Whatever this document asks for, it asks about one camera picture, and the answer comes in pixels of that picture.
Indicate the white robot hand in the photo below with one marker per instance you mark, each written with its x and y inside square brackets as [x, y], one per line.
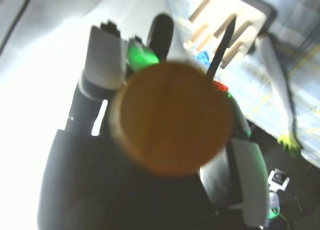
[82, 180]

